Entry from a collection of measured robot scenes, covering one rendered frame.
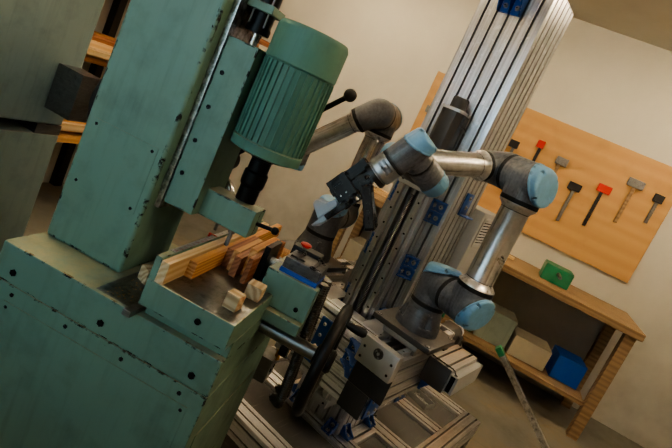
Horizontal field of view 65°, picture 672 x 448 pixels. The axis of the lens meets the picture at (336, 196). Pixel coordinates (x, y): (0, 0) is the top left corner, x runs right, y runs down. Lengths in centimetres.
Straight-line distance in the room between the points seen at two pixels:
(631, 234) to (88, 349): 388
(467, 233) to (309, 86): 114
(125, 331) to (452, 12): 392
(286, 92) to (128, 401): 76
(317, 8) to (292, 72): 384
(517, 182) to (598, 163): 286
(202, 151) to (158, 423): 61
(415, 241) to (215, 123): 95
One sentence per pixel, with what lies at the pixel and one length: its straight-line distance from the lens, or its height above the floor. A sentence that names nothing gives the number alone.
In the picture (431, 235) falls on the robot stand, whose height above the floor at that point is 109.
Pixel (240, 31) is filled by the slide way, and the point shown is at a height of 144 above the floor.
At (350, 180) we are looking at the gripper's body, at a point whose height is 122.
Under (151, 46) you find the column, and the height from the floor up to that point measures 132.
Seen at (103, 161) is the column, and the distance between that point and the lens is 134.
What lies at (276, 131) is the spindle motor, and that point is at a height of 127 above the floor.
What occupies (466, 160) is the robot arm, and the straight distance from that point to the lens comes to 157.
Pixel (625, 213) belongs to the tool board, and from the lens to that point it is 446.
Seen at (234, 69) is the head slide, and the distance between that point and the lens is 124.
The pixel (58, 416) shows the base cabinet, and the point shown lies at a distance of 143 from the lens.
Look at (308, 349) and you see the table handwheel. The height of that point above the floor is 82.
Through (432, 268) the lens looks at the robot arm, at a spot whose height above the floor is 103.
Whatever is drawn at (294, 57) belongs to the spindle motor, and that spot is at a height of 143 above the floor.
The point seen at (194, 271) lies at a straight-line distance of 120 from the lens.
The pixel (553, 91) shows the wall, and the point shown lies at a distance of 448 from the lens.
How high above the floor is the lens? 139
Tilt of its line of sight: 10 degrees down
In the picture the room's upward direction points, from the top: 25 degrees clockwise
